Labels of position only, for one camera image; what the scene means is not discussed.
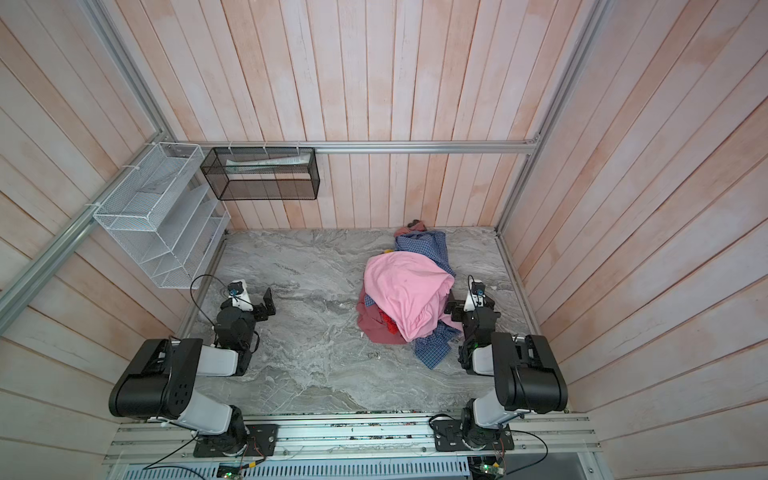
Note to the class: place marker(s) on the maroon cloth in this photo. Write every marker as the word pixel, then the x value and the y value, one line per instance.
pixel 371 324

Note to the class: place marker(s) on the aluminium mounting rail front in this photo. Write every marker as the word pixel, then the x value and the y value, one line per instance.
pixel 342 436

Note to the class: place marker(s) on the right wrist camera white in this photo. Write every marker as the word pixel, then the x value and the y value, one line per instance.
pixel 477 294

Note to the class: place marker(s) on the aluminium frame rail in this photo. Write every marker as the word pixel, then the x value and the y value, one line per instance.
pixel 25 286
pixel 386 147

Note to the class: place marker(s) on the pink cloth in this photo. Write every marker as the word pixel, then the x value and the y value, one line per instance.
pixel 411 289

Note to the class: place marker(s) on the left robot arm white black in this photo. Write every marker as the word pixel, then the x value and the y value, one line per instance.
pixel 159 382

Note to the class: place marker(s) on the blue checkered cloth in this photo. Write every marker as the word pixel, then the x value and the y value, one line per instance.
pixel 433 349

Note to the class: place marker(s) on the black wire mesh basket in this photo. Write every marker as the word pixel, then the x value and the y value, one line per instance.
pixel 262 173

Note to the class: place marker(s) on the aluminium frame rail back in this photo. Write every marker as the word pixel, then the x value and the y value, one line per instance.
pixel 386 147

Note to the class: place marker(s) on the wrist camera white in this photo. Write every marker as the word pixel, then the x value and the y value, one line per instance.
pixel 239 296
pixel 477 294

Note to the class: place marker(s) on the white wire mesh shelf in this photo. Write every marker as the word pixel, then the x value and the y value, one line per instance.
pixel 170 225

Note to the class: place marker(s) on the dusty red cloth at wall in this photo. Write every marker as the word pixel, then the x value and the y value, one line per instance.
pixel 414 226

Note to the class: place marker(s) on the aluminium frame rail left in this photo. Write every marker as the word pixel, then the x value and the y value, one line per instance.
pixel 25 286

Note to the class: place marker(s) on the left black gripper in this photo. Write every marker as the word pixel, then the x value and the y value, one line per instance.
pixel 259 309

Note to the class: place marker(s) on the white slotted cable duct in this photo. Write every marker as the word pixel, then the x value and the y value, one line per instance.
pixel 381 468

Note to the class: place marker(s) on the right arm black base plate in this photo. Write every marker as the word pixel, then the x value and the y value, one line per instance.
pixel 451 435

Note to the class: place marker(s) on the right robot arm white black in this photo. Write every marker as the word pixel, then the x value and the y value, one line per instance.
pixel 526 379

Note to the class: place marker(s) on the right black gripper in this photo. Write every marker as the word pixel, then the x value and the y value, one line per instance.
pixel 458 306

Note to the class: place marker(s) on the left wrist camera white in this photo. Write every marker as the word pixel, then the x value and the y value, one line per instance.
pixel 239 296

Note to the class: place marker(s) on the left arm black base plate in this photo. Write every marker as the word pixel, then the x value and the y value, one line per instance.
pixel 257 440

